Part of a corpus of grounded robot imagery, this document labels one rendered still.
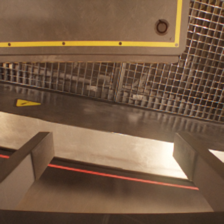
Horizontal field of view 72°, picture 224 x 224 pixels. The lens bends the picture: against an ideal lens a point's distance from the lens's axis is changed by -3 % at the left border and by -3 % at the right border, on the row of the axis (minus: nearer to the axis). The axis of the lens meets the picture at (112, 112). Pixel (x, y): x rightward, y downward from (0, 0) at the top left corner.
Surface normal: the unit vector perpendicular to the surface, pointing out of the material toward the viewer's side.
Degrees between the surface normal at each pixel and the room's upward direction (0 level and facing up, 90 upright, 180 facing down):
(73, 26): 0
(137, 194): 77
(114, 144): 0
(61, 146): 0
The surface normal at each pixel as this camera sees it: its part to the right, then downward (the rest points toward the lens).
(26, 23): 0.00, 0.25
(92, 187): 0.18, -0.87
